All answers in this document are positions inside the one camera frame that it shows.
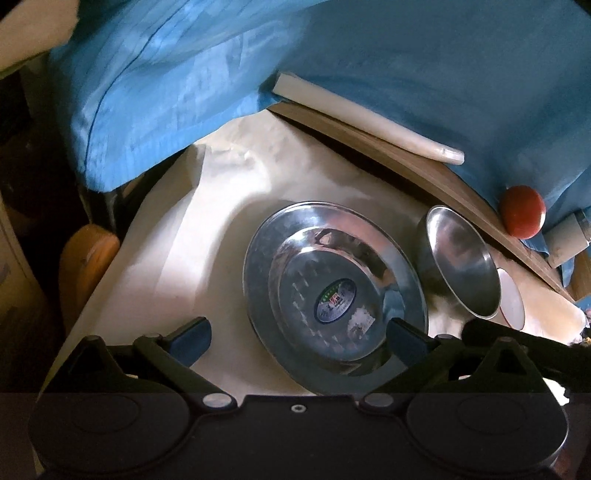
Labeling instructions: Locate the orange wooden object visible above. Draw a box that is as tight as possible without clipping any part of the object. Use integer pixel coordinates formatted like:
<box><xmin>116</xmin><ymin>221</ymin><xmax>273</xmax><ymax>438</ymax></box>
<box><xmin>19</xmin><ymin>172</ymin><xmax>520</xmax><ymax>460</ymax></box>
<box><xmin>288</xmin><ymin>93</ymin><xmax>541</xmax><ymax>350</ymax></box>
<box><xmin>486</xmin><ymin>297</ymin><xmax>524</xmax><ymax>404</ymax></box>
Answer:
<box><xmin>59</xmin><ymin>224</ymin><xmax>121</xmax><ymax>334</ymax></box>

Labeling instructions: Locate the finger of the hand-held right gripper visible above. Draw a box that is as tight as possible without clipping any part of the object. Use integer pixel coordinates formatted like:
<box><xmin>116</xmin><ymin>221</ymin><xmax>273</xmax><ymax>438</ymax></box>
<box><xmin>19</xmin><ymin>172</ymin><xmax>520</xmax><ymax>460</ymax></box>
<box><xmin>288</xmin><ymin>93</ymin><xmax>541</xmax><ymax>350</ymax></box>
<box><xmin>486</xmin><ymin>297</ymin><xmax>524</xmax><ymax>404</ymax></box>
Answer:
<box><xmin>462</xmin><ymin>318</ymin><xmax>591</xmax><ymax>372</ymax></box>

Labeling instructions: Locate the red tomato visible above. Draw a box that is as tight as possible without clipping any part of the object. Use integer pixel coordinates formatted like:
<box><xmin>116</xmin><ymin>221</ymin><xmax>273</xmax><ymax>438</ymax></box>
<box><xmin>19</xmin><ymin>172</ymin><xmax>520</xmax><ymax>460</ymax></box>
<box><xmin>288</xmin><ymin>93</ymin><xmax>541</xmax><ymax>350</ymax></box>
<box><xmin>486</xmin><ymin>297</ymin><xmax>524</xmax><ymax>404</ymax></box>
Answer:
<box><xmin>502</xmin><ymin>185</ymin><xmax>547</xmax><ymax>240</ymax></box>

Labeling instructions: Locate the steel bowl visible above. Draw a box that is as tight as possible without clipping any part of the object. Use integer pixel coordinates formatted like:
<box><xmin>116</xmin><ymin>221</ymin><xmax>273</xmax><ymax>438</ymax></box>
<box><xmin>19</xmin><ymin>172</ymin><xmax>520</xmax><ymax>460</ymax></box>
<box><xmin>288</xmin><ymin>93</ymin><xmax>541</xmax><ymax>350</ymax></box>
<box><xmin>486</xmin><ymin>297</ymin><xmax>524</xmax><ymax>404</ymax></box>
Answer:
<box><xmin>416</xmin><ymin>205</ymin><xmax>502</xmax><ymax>319</ymax></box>

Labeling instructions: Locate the steel plate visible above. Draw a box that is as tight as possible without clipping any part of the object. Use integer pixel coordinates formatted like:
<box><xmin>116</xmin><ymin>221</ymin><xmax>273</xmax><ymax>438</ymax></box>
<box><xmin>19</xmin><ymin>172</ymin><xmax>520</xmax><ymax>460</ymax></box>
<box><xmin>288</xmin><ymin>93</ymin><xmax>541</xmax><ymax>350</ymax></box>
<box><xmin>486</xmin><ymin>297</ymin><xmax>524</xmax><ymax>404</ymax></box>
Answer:
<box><xmin>242</xmin><ymin>200</ymin><xmax>430</xmax><ymax>396</ymax></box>

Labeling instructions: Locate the white bowl with red rim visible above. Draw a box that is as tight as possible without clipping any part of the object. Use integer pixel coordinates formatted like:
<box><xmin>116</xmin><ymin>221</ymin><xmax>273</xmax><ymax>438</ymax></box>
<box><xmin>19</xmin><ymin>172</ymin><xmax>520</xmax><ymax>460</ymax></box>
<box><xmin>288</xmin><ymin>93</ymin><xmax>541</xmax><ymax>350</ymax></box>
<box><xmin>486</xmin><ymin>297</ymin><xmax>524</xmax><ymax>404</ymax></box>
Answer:
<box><xmin>496</xmin><ymin>268</ymin><xmax>527</xmax><ymax>330</ymax></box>

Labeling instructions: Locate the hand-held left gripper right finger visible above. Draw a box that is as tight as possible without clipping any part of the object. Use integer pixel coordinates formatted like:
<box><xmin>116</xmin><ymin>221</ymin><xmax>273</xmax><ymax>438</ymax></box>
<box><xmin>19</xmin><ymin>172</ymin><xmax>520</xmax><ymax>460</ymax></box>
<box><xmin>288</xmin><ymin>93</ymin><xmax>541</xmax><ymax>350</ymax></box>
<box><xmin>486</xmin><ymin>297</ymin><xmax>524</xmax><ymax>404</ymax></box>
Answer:
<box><xmin>358</xmin><ymin>318</ymin><xmax>557</xmax><ymax>412</ymax></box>

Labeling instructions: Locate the white tumbler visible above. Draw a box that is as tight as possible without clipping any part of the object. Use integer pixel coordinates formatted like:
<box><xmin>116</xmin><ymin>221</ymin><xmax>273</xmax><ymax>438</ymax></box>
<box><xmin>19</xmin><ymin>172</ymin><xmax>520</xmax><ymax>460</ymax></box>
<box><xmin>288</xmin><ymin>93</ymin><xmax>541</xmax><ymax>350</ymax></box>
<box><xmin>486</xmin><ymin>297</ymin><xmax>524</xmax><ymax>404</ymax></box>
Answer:
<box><xmin>542</xmin><ymin>210</ymin><xmax>591</xmax><ymax>269</ymax></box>

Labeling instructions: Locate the white paper sheet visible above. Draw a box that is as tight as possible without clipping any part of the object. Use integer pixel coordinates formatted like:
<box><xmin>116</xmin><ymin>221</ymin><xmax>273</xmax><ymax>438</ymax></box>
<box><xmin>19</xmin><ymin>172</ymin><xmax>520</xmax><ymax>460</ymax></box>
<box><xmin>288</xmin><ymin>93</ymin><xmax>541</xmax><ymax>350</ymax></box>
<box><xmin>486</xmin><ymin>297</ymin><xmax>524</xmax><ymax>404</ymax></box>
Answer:
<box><xmin>39</xmin><ymin>108</ymin><xmax>587</xmax><ymax>398</ymax></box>

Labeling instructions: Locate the blue cloth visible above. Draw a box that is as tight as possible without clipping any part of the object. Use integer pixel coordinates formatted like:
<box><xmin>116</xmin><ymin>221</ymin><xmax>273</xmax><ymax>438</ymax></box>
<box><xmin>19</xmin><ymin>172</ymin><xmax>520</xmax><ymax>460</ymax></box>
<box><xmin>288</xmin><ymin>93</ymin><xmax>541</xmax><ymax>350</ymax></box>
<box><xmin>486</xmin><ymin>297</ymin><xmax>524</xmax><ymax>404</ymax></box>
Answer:
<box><xmin>48</xmin><ymin>0</ymin><xmax>591</xmax><ymax>287</ymax></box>

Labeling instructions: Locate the white cloth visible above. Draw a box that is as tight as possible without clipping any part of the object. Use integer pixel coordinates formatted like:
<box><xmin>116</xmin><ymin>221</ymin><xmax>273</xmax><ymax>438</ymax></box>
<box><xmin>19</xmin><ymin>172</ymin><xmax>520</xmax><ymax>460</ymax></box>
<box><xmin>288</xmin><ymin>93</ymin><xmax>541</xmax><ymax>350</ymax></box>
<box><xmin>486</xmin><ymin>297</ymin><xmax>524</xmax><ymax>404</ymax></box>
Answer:
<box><xmin>0</xmin><ymin>0</ymin><xmax>80</xmax><ymax>77</ymax></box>

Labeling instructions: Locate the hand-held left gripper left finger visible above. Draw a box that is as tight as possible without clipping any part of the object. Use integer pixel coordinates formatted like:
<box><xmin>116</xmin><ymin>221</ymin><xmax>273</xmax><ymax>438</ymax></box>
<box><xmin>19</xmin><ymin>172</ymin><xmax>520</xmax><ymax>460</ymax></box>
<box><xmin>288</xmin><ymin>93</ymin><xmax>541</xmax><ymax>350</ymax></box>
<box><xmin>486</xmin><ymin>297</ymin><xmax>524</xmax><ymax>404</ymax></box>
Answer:
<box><xmin>60</xmin><ymin>316</ymin><xmax>238</xmax><ymax>413</ymax></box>

